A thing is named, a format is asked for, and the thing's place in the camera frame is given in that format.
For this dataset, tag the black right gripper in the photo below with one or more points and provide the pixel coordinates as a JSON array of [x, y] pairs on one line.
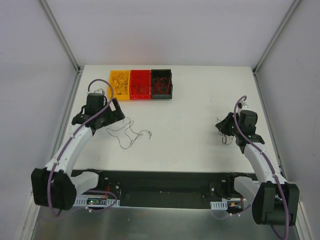
[[225, 124]]

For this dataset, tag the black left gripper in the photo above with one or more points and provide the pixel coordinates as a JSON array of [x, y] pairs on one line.
[[116, 110]]

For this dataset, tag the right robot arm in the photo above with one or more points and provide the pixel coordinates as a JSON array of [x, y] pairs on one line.
[[274, 201]]

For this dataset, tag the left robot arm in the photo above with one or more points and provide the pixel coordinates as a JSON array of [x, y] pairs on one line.
[[54, 186]]

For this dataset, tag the yellow plastic bin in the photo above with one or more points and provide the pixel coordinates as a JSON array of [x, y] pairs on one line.
[[120, 82]]

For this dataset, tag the red plastic bin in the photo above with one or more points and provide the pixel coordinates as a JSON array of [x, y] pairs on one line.
[[140, 84]]

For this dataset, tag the black plastic bin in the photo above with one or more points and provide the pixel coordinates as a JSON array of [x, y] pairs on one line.
[[161, 84]]

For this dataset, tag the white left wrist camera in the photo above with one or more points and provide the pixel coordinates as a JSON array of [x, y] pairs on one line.
[[99, 91]]

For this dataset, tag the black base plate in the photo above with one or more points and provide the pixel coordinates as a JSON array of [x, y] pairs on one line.
[[175, 190]]

